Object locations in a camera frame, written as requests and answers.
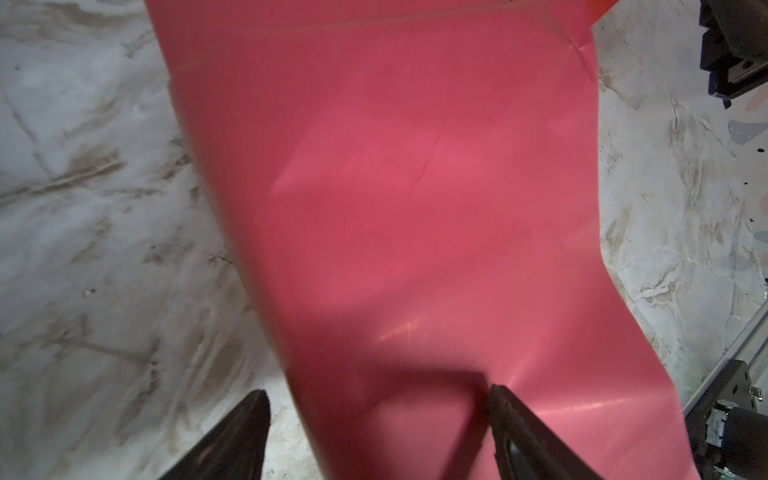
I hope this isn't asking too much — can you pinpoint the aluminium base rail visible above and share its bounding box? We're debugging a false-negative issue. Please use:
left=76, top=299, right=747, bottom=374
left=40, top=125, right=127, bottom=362
left=682, top=299, right=768, bottom=480

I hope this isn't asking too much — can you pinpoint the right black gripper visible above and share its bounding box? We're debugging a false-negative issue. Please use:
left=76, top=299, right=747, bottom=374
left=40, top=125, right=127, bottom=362
left=699, top=0, right=767, bottom=108

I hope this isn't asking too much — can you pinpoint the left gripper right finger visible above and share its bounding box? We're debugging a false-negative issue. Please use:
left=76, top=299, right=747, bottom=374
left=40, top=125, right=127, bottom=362
left=487, top=384, right=600, bottom=480

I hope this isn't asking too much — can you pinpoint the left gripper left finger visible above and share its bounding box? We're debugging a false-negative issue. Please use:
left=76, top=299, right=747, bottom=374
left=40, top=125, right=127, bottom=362
left=160, top=390, right=271, bottom=480

